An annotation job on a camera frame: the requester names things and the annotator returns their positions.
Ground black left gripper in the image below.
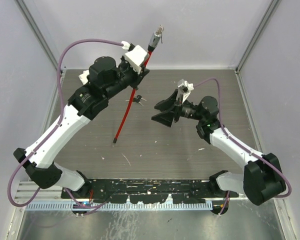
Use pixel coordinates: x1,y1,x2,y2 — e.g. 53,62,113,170
104,54,149,100

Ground white cloth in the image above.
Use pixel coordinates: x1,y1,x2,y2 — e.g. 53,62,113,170
78,70,90,85

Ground blue slotted cable duct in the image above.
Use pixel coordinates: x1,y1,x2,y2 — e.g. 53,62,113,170
25,200,213,211

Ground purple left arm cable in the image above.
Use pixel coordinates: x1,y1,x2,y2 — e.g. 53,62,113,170
7,38,131,208

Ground aluminium frame rail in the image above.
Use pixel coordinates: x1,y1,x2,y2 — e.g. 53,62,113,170
14,181,66,201

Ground black-headed key bunch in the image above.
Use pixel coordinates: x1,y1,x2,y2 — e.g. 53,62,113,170
125,94,147,106

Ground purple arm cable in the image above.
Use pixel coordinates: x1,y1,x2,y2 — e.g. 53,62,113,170
192,77,292,200
7,38,131,208

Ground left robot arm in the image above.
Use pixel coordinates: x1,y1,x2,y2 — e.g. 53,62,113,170
13,56,150,198

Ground red cable lock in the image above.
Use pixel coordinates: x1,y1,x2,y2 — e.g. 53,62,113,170
113,29,161,144

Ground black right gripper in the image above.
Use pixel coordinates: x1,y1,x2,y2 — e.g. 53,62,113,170
151,89,205,127

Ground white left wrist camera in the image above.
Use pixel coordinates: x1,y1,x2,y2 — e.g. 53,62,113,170
123,45,149,75

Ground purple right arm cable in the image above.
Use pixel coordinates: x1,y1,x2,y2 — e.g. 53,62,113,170
192,77,292,200

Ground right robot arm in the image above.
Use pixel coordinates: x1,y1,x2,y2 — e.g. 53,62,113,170
151,90,287,206

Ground cable lock keys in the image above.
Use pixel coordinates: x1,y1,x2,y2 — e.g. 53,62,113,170
157,24,164,43

